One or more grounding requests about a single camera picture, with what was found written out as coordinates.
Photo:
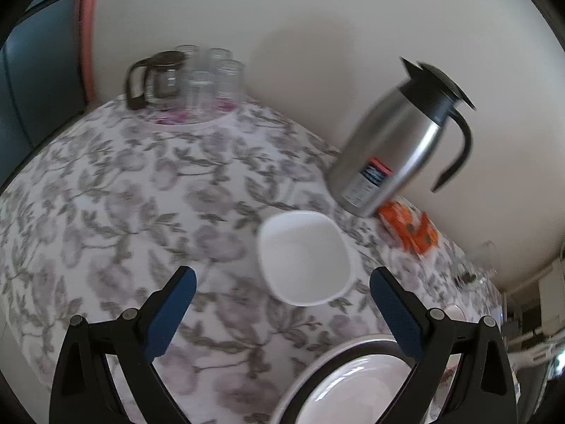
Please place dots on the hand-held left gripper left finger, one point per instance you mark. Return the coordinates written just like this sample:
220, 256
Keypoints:
170, 313

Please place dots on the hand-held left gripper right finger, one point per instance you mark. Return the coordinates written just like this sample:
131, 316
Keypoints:
399, 313

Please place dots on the black rimmed white plate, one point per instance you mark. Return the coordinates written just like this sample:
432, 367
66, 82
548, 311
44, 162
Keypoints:
353, 393

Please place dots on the white plate with black rim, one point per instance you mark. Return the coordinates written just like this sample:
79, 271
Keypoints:
315, 377

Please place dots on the white square cup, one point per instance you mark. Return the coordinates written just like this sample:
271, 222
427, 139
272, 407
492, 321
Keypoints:
304, 256

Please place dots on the orange snack packet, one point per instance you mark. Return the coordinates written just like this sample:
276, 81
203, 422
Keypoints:
423, 236
397, 218

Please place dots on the clear glass mug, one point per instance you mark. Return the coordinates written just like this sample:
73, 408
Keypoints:
485, 258

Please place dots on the grey floral tablecloth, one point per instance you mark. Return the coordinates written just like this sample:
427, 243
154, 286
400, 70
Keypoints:
132, 194

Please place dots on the stainless steel thermos jug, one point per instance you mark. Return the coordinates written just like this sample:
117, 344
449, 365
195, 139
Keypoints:
388, 141

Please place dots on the dark blue chair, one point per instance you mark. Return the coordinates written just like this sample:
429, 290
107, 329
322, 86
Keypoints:
39, 75

